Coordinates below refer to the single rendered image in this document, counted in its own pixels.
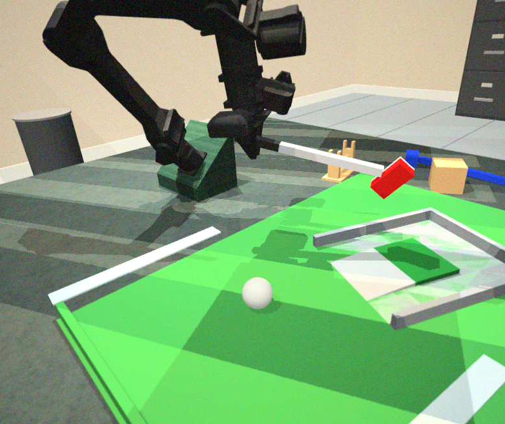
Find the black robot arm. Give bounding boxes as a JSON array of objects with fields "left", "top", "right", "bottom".
[{"left": 42, "top": 0, "right": 306, "bottom": 176}]

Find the white golf ball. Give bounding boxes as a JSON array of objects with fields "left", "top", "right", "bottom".
[{"left": 242, "top": 277, "right": 273, "bottom": 309}]

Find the tan cardboard box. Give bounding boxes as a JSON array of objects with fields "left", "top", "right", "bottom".
[{"left": 428, "top": 158, "right": 468, "bottom": 195}]

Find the green putting mat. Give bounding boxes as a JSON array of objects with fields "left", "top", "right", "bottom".
[{"left": 71, "top": 173, "right": 505, "bottom": 424}]

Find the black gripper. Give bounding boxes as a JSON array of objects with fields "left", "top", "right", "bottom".
[{"left": 207, "top": 60, "right": 272, "bottom": 160}]

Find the red putter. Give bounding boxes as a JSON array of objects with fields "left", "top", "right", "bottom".
[{"left": 256, "top": 136, "right": 415, "bottom": 199}]

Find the white flat bar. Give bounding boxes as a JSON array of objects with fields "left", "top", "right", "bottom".
[
  {"left": 48, "top": 227, "right": 221, "bottom": 306},
  {"left": 410, "top": 355, "right": 505, "bottom": 424}
]

